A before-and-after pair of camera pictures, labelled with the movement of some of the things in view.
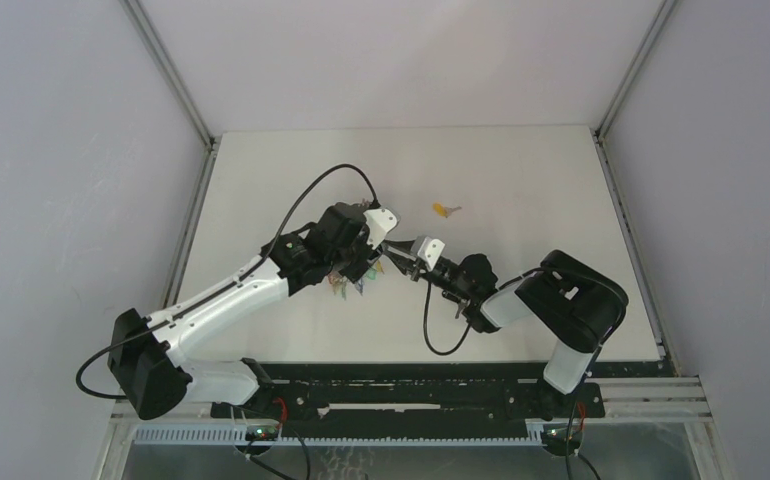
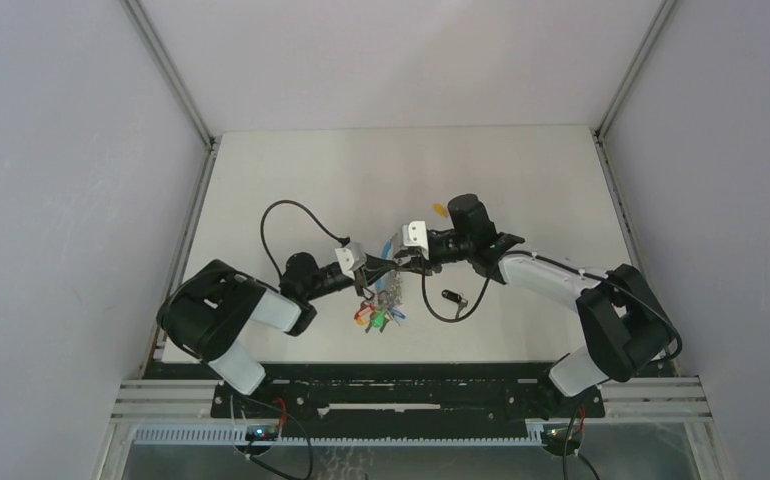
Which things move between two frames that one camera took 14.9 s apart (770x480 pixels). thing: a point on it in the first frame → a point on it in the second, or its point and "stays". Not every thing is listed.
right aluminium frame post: (636, 69) stays
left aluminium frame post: (168, 68) stays
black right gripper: (405, 263) → (417, 264)
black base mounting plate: (408, 394) stays
